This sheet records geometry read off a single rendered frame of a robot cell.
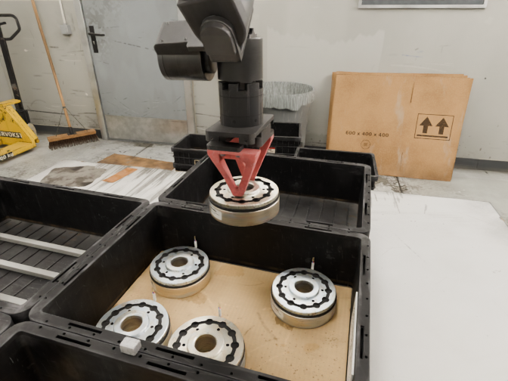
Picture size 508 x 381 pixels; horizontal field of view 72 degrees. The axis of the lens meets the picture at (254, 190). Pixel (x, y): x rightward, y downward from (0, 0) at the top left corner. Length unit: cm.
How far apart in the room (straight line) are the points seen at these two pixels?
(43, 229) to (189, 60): 57
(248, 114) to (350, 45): 278
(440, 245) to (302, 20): 247
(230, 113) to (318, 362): 35
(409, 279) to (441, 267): 10
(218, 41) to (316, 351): 42
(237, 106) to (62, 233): 54
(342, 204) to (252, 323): 43
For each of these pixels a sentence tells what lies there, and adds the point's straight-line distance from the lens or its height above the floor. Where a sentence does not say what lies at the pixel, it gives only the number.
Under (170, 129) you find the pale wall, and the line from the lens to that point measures 370.
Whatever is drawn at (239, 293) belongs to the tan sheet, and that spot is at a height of 83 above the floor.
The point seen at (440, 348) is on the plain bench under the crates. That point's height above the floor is 70.
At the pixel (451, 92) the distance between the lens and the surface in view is 320.
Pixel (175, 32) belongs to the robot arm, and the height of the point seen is 123.
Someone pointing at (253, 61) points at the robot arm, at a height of 120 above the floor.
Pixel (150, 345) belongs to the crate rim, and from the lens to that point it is 43.
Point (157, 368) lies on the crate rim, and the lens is 41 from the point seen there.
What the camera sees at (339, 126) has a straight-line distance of 309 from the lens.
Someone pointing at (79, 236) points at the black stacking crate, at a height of 83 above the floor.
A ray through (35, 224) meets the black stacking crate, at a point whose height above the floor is 83.
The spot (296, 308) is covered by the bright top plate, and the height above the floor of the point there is 86.
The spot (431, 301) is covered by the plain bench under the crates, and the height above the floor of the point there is 70.
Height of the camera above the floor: 126
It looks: 28 degrees down
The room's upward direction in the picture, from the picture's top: straight up
